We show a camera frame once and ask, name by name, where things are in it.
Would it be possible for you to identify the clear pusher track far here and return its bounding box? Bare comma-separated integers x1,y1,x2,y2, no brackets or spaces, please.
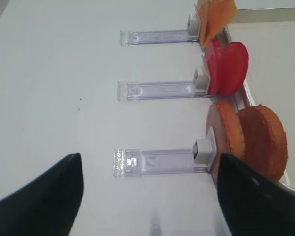
120,13,201,47

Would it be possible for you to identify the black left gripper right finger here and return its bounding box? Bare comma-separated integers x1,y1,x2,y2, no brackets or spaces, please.
216,153,295,236

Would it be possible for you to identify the orange cheese slice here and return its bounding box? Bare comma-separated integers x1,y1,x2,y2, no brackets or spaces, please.
197,0,211,44
201,0,237,49

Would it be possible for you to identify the clear pusher track near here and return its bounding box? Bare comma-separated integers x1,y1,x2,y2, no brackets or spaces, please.
113,138,217,178

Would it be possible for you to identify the red tomato slice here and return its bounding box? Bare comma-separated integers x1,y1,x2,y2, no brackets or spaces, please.
205,37,222,94
218,42,249,97

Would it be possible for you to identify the red tomato slice front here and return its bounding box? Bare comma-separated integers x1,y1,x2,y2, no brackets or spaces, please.
218,42,249,97

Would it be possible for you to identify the orange cheese slice front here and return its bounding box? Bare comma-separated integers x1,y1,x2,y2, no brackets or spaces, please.
201,0,237,49

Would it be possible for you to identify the clear pusher track middle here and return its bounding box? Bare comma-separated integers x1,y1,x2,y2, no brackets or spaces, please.
117,66,210,102

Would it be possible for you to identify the red tomato slice back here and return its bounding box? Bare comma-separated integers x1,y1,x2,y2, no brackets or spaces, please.
205,37,222,94

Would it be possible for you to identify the clear pusher track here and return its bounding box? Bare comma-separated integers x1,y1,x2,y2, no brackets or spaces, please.
113,138,217,178
117,66,210,102
120,13,201,47

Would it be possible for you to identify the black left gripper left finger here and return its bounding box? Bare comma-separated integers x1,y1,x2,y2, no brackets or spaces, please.
0,153,84,236

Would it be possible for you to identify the orange cheese slice back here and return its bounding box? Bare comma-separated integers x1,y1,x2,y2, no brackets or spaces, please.
197,0,211,44

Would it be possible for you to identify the white serving tray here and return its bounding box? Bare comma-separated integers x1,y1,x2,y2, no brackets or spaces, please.
222,6,295,194

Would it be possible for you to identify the round bread slice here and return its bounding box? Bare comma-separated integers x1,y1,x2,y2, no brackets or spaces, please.
237,105,289,182
206,101,245,175

